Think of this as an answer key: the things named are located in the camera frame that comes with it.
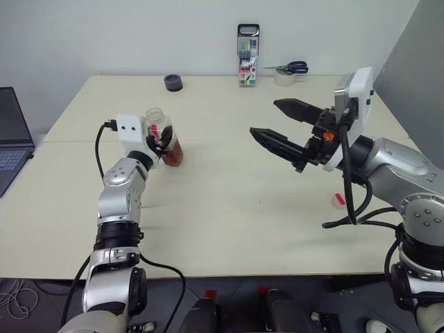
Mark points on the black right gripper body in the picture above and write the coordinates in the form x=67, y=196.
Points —
x=322, y=145

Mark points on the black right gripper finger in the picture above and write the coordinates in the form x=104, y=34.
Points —
x=298, y=109
x=277, y=143

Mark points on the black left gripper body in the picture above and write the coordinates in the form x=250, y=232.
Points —
x=154, y=147

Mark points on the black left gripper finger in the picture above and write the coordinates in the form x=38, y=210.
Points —
x=167, y=137
x=153, y=139

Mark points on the clear jar with red contents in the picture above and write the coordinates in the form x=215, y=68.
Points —
x=174, y=156

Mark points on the white and red bottle cap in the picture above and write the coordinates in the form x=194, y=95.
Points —
x=337, y=202

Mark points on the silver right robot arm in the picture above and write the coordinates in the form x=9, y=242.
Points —
x=399, y=166

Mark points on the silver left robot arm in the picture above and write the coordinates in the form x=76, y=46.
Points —
x=118, y=204

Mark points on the clear tape roll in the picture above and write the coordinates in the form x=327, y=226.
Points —
x=284, y=79

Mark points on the marker pen pack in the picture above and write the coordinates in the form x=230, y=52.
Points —
x=248, y=66

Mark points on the grey partition panel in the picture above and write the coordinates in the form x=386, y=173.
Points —
x=412, y=69

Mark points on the dark grey laptop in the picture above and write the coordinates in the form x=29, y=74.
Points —
x=12, y=142

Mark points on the small red tag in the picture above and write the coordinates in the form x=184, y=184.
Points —
x=210, y=295

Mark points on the dark rounded shape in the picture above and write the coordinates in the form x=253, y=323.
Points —
x=286, y=312
x=201, y=315

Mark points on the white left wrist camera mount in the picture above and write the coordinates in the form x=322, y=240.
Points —
x=130, y=128

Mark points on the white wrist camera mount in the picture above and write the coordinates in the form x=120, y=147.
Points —
x=130, y=128
x=362, y=90

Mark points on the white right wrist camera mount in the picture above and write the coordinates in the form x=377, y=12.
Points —
x=362, y=90

